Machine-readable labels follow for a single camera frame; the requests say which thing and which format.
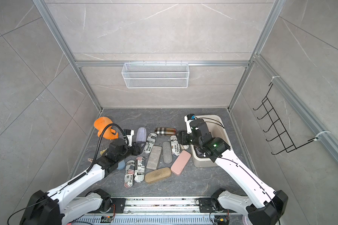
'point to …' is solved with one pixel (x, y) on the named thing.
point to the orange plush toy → (101, 123)
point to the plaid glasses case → (165, 131)
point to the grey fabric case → (167, 155)
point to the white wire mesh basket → (155, 75)
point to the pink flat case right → (180, 162)
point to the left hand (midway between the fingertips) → (143, 141)
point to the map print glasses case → (184, 146)
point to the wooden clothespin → (90, 160)
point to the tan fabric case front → (157, 174)
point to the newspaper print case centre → (175, 146)
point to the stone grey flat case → (154, 157)
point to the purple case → (141, 134)
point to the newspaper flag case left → (129, 173)
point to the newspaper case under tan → (151, 138)
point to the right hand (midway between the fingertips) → (182, 133)
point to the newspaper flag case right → (139, 174)
